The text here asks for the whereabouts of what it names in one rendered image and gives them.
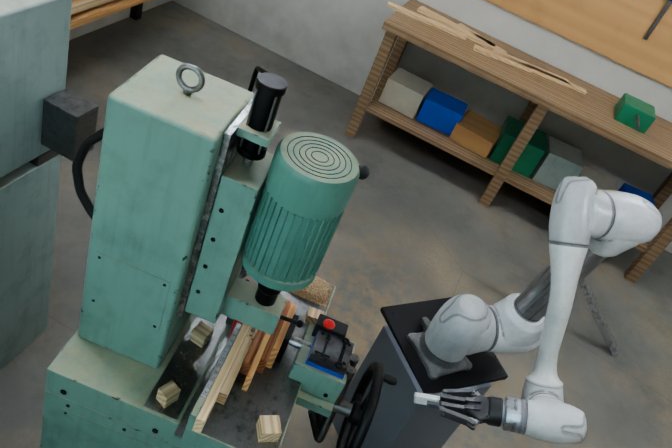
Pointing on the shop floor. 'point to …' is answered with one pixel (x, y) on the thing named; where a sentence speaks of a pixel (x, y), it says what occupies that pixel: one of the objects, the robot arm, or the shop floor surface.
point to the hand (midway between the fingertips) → (426, 399)
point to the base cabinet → (89, 428)
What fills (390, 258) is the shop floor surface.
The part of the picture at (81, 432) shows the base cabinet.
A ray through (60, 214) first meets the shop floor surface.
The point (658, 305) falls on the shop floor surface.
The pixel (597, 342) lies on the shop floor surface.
